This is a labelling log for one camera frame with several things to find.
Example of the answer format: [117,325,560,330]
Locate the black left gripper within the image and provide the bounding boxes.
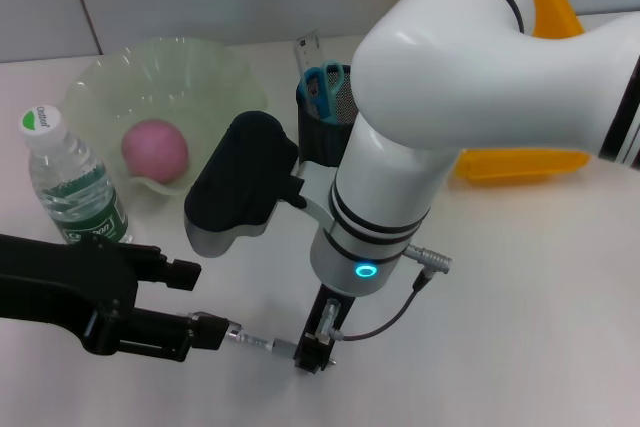
[0,233,203,357]

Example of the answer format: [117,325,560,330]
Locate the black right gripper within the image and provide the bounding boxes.
[114,284,357,373]

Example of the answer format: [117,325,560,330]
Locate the grey and clear pen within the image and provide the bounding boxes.
[222,327,304,361]

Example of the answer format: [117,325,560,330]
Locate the pink peach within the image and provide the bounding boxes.
[121,119,190,184]

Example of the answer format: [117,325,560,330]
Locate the clear green-labelled water bottle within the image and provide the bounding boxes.
[19,105,135,247]

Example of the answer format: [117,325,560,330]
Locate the blue scissors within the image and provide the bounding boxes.
[303,60,346,124]

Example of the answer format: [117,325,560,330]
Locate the transparent plastic ruler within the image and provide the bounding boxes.
[293,30,324,79]

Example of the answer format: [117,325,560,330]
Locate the pale green glass fruit plate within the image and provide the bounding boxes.
[64,36,271,198]

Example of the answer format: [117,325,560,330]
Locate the black mesh cup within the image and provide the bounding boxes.
[295,64,360,168]

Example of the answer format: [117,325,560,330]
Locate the yellow plastic bin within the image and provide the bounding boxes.
[452,0,592,186]

